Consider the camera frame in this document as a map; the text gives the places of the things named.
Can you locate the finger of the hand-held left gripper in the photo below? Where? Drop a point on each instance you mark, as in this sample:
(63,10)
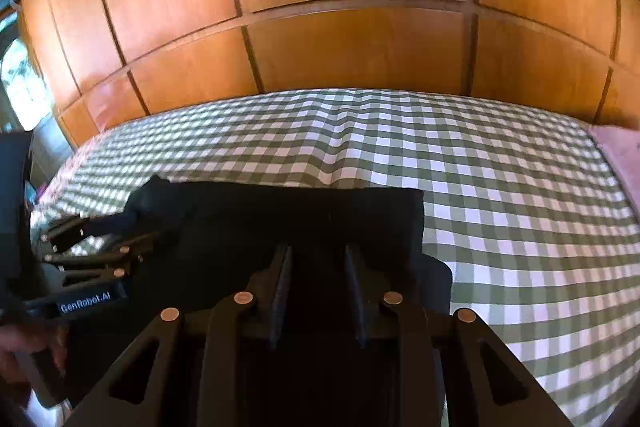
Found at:
(127,249)
(117,223)

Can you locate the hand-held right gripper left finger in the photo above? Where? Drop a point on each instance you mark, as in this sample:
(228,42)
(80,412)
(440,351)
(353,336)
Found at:
(281,297)

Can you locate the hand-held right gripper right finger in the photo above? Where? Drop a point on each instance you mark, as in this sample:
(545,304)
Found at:
(356,297)

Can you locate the dark navy pants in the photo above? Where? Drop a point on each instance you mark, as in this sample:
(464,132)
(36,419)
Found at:
(300,217)

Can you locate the person's left hand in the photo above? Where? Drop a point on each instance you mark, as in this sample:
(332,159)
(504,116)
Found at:
(22,349)

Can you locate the window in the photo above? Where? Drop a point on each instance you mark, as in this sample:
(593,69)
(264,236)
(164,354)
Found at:
(22,82)

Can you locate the green white checked bed sheet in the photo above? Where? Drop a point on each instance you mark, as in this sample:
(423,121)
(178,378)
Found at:
(475,167)

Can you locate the pink cloth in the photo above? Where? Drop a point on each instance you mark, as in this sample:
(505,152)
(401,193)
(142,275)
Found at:
(620,147)

